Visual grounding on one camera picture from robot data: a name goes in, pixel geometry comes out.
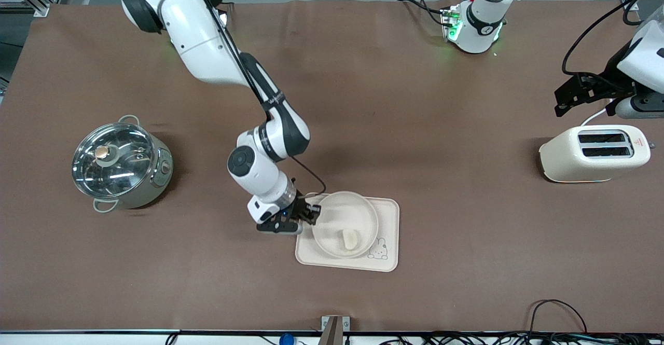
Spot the black looped cable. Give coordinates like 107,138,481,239
528,299,588,335

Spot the cream two-slot toaster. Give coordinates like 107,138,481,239
538,125,652,184

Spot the white toaster power cable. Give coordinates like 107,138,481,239
579,107,608,127

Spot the cream round plate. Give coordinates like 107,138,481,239
311,191,380,259

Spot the black left base cable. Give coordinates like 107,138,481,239
398,0,448,27

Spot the grey metal camera bracket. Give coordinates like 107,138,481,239
321,315,351,345

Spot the beige rabbit print tray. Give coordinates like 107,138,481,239
295,194,400,273

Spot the brown table cover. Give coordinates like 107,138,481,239
0,0,664,334

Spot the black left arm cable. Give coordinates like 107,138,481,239
561,0,664,76

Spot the black cable bundle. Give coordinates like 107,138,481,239
379,330,664,345

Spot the pale green electric pot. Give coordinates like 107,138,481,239
72,115,174,214

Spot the glass pot lid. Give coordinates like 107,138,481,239
72,122,156,199

